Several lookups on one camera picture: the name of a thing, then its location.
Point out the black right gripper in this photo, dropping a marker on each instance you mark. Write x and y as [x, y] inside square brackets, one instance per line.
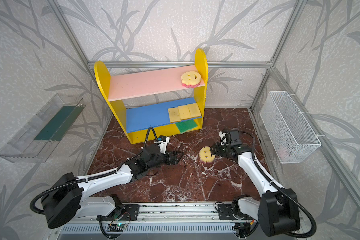
[217, 150]

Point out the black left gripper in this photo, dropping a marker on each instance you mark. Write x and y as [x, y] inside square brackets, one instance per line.
[166, 157]

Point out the yellow smiley face sponge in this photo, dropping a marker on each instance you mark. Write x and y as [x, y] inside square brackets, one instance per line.
[206, 155]

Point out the yellow sponge green scourer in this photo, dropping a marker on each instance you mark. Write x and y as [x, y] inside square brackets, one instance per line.
[186, 126]

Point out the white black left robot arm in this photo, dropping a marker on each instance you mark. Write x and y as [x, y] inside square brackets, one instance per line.
[73, 197]

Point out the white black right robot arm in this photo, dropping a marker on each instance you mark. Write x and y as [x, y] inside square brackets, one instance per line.
[278, 211]

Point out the yellow pink blue wooden shelf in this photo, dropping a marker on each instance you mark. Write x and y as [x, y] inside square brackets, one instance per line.
[127, 97]

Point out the green scouring pad in bin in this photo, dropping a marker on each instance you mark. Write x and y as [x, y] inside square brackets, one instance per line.
[58, 126]

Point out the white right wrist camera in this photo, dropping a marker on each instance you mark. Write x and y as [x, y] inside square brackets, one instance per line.
[223, 137]

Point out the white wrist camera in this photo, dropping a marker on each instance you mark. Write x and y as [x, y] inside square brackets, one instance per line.
[223, 137]
[162, 142]

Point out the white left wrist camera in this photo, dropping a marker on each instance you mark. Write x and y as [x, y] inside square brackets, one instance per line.
[162, 142]

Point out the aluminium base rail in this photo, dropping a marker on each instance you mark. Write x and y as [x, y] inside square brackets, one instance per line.
[163, 218]

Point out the white wire mesh basket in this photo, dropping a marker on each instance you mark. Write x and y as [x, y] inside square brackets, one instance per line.
[292, 136]

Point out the clear plastic wall bin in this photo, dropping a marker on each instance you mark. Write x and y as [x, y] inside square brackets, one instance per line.
[36, 141]

